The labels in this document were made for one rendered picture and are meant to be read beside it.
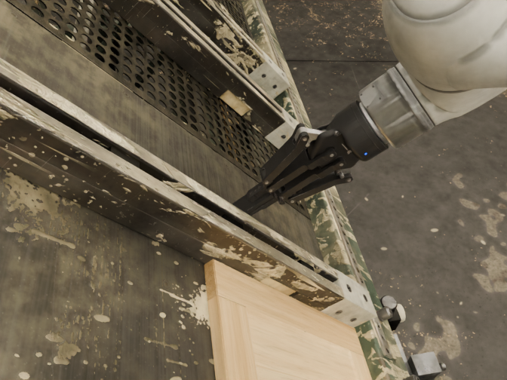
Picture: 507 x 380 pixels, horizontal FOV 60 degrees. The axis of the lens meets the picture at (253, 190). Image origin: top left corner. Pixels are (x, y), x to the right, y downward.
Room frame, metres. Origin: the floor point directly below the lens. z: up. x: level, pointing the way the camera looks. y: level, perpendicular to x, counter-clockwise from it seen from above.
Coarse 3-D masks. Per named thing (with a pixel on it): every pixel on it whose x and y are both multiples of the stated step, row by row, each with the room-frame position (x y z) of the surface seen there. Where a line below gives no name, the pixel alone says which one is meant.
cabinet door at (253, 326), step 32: (224, 288) 0.29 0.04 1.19; (256, 288) 0.33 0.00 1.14; (224, 320) 0.24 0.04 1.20; (256, 320) 0.27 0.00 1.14; (288, 320) 0.30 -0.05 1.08; (320, 320) 0.34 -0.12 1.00; (224, 352) 0.20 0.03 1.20; (256, 352) 0.22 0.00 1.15; (288, 352) 0.25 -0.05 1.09; (320, 352) 0.28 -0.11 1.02; (352, 352) 0.31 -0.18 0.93
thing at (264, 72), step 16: (176, 0) 1.09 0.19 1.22; (192, 0) 1.10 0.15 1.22; (208, 0) 1.12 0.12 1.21; (192, 16) 1.10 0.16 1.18; (208, 16) 1.10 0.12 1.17; (224, 16) 1.13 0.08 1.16; (208, 32) 1.10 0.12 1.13; (224, 32) 1.11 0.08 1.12; (240, 32) 1.13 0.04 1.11; (224, 48) 1.11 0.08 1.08; (240, 48) 1.12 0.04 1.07; (256, 48) 1.14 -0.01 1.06; (240, 64) 1.11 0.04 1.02; (256, 64) 1.12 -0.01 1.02; (272, 64) 1.16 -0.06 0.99; (256, 80) 1.12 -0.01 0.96; (272, 80) 1.13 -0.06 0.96; (272, 96) 1.13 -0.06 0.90
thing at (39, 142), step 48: (0, 96) 0.32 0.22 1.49; (48, 96) 0.36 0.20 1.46; (0, 144) 0.30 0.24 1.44; (48, 144) 0.31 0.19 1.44; (96, 144) 0.33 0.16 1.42; (96, 192) 0.31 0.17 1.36; (144, 192) 0.32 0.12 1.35; (192, 192) 0.37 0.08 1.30; (192, 240) 0.33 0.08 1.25; (240, 240) 0.34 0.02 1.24; (288, 240) 0.41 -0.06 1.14; (336, 288) 0.38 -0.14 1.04
